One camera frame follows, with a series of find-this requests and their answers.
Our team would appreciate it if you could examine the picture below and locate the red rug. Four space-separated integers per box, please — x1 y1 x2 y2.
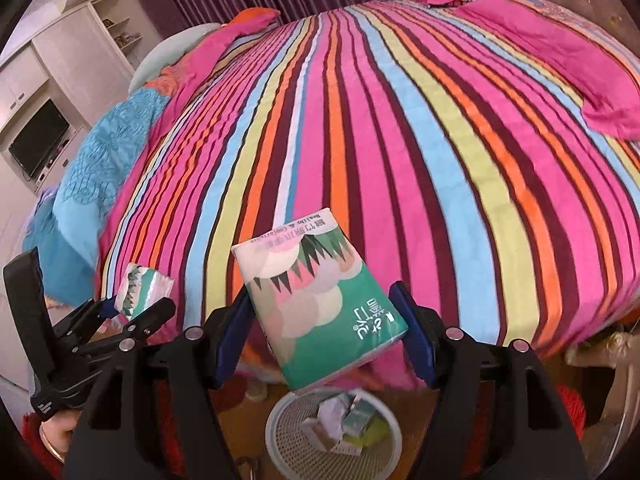
20 350 587 480

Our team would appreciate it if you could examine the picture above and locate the pale green pillow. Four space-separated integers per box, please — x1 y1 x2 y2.
126 22 224 95

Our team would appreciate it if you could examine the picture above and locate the small green tissue pack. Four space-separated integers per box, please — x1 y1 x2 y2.
115 262 174 322

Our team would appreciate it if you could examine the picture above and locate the person's left hand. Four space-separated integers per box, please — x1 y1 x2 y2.
40 409 77 463

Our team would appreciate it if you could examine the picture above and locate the blue pink quilt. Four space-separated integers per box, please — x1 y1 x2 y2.
24 6 282 306

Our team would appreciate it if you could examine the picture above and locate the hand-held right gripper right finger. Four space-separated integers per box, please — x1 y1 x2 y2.
389 280 592 480

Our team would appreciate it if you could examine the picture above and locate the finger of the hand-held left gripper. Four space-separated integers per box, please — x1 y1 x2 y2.
75 296 177 357
54 299 122 347

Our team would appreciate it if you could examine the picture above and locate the white wall cabinet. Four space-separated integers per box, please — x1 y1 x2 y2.
0 0 145 198

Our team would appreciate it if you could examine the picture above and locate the cream carved bed frame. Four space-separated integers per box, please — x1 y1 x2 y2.
564 305 640 477

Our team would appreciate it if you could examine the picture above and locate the large green tissue pack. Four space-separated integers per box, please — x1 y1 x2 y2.
231 207 409 394

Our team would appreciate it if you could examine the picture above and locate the striped bed sheet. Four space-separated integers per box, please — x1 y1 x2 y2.
97 0 640 361

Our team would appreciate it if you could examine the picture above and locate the white mesh wastebasket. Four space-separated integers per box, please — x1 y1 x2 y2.
265 387 404 480

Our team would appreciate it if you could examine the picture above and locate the teal box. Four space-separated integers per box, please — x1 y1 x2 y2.
345 399 382 442

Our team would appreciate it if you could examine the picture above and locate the black television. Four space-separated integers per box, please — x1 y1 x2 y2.
7 98 72 179

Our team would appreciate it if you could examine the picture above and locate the large pink pillow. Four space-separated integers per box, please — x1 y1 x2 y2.
454 0 640 139

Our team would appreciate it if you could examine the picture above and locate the small white box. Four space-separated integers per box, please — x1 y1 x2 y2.
299 419 342 455

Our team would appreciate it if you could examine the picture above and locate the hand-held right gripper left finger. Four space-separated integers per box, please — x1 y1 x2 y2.
62 290 257 480

